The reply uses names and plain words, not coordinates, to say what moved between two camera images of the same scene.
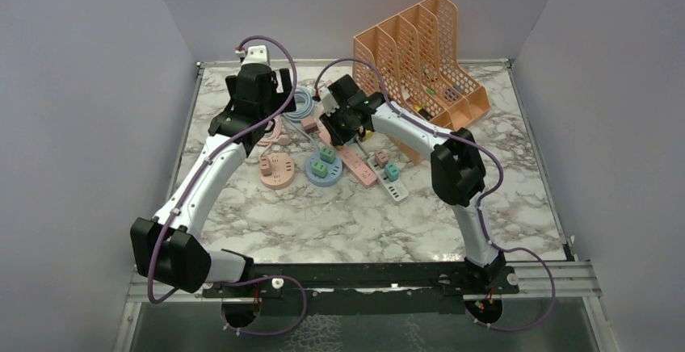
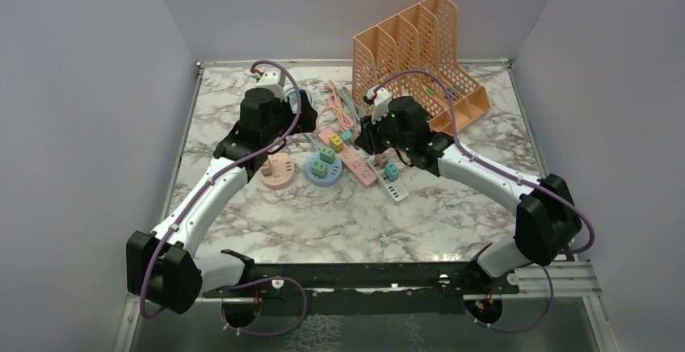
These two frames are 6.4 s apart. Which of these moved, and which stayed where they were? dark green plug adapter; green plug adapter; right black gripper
Moved: right black gripper
Stayed: green plug adapter; dark green plug adapter
